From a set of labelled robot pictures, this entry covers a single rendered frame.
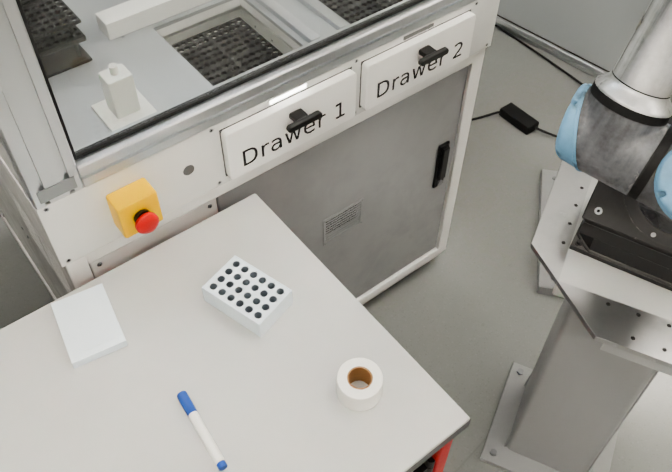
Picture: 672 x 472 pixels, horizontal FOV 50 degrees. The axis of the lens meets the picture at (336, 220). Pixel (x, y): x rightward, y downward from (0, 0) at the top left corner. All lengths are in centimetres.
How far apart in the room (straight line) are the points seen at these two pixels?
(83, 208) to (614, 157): 81
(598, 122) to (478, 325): 116
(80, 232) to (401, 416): 59
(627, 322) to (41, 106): 97
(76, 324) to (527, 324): 135
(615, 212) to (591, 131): 25
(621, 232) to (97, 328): 88
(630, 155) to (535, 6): 205
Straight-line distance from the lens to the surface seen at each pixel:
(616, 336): 129
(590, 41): 302
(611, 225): 131
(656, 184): 108
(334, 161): 155
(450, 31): 153
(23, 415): 122
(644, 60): 107
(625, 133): 109
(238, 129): 127
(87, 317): 126
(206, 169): 131
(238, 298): 120
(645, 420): 214
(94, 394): 120
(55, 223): 123
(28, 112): 109
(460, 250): 230
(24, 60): 105
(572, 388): 165
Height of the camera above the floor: 178
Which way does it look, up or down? 49 degrees down
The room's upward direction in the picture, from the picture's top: 1 degrees clockwise
